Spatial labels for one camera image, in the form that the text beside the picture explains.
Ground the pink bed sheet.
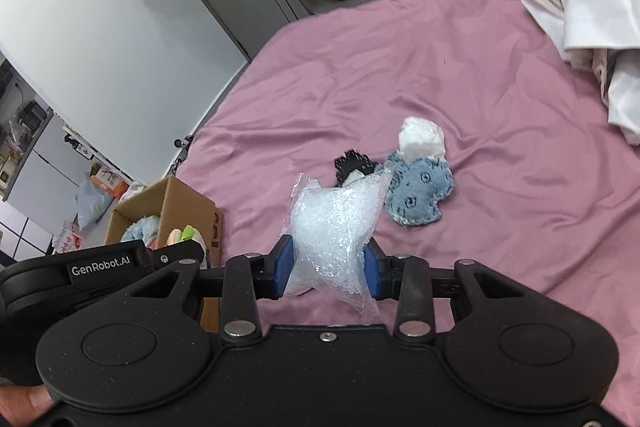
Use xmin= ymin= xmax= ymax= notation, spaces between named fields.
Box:
xmin=171 ymin=0 xmax=640 ymax=427

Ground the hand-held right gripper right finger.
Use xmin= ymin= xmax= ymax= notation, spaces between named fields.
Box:
xmin=362 ymin=239 xmax=543 ymax=341

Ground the person's left hand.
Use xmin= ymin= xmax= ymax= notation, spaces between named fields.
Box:
xmin=0 ymin=384 xmax=54 ymax=427

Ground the orange and white box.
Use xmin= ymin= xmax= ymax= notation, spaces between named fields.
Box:
xmin=89 ymin=163 xmax=132 ymax=199

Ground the blue plush toy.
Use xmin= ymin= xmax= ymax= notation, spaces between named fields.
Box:
xmin=382 ymin=150 xmax=455 ymax=228

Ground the light blue fluffy plush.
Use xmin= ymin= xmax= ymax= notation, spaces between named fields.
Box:
xmin=120 ymin=216 xmax=162 ymax=244

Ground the clear bag of white beads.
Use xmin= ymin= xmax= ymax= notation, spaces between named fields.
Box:
xmin=281 ymin=167 xmax=394 ymax=326

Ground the pink and green plush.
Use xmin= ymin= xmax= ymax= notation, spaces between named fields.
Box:
xmin=166 ymin=225 xmax=208 ymax=267

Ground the light blue plastic bag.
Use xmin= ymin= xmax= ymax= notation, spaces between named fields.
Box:
xmin=75 ymin=177 xmax=117 ymax=231

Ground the white crumpled cloth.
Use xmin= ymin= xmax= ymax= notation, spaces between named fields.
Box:
xmin=398 ymin=116 xmax=446 ymax=158

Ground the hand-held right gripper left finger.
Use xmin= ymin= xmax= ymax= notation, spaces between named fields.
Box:
xmin=119 ymin=234 xmax=294 ymax=341

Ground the black plush toy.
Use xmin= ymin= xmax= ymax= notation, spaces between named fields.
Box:
xmin=333 ymin=149 xmax=385 ymax=188

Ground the cardboard box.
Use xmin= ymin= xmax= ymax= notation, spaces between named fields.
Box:
xmin=103 ymin=176 xmax=225 ymax=334

